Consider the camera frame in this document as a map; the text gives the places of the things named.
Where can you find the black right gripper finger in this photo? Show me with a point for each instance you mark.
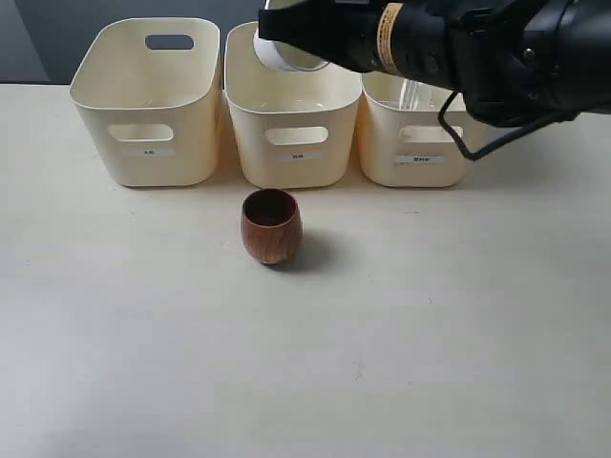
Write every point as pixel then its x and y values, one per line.
pixel 339 32

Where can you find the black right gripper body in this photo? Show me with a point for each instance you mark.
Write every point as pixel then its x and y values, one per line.
pixel 423 41

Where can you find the clear plastic bottle white cap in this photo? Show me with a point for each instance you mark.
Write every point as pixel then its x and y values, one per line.
pixel 416 96

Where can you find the white paper cup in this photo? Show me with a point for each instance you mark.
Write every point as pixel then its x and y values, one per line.
pixel 281 55

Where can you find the brown wooden cup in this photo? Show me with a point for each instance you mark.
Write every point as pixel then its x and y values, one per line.
pixel 271 226

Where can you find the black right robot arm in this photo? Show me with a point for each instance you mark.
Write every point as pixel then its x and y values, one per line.
pixel 511 61

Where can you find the right cream plastic bin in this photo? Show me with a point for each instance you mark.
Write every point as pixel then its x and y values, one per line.
pixel 404 148

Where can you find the cream plastic bin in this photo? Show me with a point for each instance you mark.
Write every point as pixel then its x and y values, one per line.
pixel 404 148
pixel 293 129
pixel 149 93

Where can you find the middle cream plastic bin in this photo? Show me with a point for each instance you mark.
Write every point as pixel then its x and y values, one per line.
pixel 293 129

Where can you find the left cream plastic bin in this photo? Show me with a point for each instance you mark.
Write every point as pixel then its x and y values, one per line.
pixel 149 93

